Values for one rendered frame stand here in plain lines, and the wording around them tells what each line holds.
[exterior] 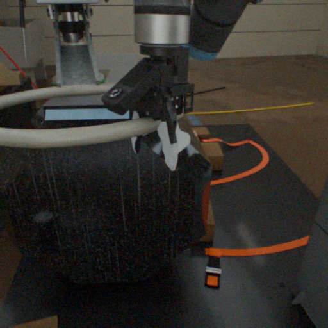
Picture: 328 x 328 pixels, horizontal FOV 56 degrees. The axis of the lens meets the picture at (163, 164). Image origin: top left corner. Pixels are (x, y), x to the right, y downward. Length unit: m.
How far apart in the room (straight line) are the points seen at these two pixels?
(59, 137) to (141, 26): 0.21
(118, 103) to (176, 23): 0.15
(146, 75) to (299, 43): 7.26
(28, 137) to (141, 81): 0.20
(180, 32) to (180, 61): 0.06
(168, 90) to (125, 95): 0.08
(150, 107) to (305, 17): 7.21
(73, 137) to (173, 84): 0.19
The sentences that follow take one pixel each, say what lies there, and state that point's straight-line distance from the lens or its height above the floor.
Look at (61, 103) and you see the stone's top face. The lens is 1.15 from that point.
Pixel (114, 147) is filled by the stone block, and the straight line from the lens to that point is 1.06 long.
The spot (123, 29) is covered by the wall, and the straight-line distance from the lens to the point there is 6.37.
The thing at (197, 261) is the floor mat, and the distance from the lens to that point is 1.65.
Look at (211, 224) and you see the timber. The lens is 1.68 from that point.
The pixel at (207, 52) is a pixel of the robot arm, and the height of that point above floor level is 1.10.
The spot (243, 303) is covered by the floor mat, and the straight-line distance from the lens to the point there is 1.52.
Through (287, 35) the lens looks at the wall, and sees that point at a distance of 7.52.
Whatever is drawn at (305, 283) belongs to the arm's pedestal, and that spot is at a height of 0.13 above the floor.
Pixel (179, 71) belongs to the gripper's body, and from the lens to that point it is 0.56.
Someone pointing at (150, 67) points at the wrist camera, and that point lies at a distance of 0.52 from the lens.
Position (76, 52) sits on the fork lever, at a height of 1.01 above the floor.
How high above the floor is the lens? 1.21
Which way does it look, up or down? 29 degrees down
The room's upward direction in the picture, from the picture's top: straight up
